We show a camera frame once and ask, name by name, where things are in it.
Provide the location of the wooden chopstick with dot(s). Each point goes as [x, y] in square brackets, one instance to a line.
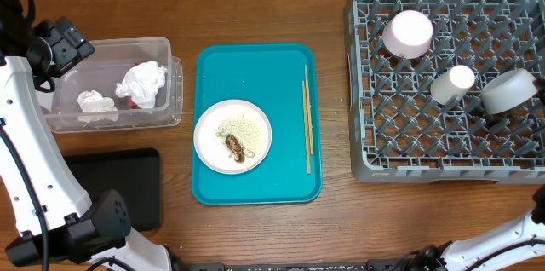
[309, 111]
[307, 141]

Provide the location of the white dinner plate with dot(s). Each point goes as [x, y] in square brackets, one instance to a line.
[211, 150]

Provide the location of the large white napkin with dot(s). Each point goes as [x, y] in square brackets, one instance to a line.
[141, 83]

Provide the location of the pink shallow bowl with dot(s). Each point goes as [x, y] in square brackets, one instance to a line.
[408, 34]

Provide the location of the small white napkin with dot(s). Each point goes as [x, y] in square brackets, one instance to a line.
[93, 101]

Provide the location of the white cup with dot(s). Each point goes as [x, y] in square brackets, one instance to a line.
[455, 82]

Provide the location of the grey bowl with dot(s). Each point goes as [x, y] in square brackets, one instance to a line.
[508, 90]

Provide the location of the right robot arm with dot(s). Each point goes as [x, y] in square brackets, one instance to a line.
[513, 242]

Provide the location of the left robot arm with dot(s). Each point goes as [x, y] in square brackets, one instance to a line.
[55, 217]

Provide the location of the clear plastic waste bin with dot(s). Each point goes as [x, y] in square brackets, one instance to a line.
[101, 71]

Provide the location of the grey dishwasher rack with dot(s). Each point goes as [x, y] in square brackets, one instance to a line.
[400, 133]

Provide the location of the pile of white rice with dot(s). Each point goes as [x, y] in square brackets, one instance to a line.
[245, 130]

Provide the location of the teal plastic serving tray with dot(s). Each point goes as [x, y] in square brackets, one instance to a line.
[268, 76]

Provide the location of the brown food scrap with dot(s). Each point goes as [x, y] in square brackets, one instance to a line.
[237, 151]

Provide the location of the black rectangular tray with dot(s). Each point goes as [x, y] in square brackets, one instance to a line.
[135, 174]

